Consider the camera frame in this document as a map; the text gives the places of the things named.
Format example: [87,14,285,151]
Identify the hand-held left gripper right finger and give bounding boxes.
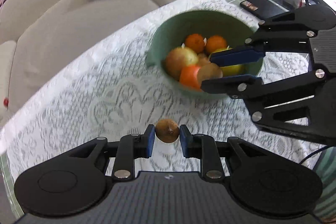
[179,124,273,182]

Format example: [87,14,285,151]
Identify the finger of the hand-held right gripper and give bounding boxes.
[201,70,330,126]
[209,14,318,67]

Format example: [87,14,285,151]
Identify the yellow pear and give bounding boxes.
[165,47,199,81]

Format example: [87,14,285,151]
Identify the yellow lemon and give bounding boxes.
[210,48,247,77]

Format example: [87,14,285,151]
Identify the brown kiwi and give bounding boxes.
[198,63,223,85]
[197,53,212,67]
[155,119,180,144]

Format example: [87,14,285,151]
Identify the beige sofa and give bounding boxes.
[0,0,279,130]

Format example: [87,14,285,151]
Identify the white lace tablecloth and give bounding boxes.
[0,0,323,214]

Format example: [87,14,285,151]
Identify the black cable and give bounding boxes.
[299,146,324,165]

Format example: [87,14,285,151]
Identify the black phone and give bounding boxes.
[240,0,288,18]

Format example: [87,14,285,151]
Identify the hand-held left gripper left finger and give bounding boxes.
[62,124,156,182]

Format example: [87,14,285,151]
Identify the person's teal striped clothing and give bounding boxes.
[314,147,336,223]

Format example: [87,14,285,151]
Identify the orange tangerine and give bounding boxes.
[179,65,202,90]
[185,34,206,54]
[205,35,228,54]

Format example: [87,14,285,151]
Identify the green plastic bowl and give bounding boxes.
[146,10,264,101]

